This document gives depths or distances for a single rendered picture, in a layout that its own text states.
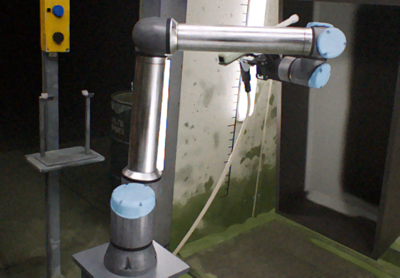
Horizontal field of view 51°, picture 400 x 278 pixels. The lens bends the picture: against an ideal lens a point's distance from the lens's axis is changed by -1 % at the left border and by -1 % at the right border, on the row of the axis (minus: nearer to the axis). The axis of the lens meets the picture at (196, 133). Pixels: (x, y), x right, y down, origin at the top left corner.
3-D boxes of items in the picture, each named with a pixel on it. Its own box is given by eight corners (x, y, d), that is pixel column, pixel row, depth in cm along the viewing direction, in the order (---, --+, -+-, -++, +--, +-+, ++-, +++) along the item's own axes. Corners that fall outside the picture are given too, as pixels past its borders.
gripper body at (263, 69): (253, 78, 164) (279, 84, 156) (250, 58, 159) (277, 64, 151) (265, 70, 168) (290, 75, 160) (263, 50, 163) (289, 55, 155)
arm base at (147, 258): (122, 283, 137) (123, 257, 135) (94, 257, 151) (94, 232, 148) (167, 264, 150) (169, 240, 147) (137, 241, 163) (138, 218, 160)
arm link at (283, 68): (286, 64, 147) (301, 53, 152) (275, 62, 150) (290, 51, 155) (288, 86, 152) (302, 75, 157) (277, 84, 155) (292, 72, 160)
